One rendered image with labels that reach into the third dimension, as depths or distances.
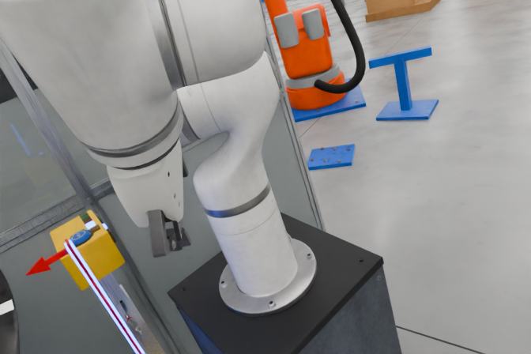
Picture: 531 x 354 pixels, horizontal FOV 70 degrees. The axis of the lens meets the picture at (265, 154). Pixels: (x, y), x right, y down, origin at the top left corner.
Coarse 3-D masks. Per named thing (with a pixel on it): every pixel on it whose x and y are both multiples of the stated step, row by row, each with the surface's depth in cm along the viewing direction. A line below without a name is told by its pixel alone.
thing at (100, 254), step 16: (64, 224) 88; (80, 224) 86; (96, 224) 83; (64, 240) 81; (96, 240) 78; (112, 240) 80; (64, 256) 75; (96, 256) 79; (112, 256) 81; (80, 272) 77; (96, 272) 79; (80, 288) 78
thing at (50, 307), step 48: (288, 144) 169; (192, 192) 145; (288, 192) 174; (48, 240) 118; (144, 240) 137; (192, 240) 149; (48, 288) 121; (48, 336) 123; (96, 336) 133; (192, 336) 157
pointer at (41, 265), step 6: (60, 252) 54; (66, 252) 54; (42, 258) 53; (48, 258) 53; (54, 258) 54; (36, 264) 52; (42, 264) 53; (48, 264) 53; (30, 270) 52; (36, 270) 52; (42, 270) 53
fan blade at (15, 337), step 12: (0, 276) 54; (0, 288) 52; (0, 300) 51; (12, 300) 51; (12, 312) 49; (0, 324) 48; (12, 324) 48; (0, 336) 47; (12, 336) 47; (0, 348) 46; (12, 348) 46
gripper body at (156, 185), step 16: (176, 144) 37; (160, 160) 31; (176, 160) 36; (112, 176) 31; (128, 176) 30; (144, 176) 31; (160, 176) 32; (176, 176) 35; (128, 192) 32; (144, 192) 32; (160, 192) 33; (176, 192) 35; (128, 208) 34; (144, 208) 34; (160, 208) 35; (176, 208) 36; (144, 224) 37
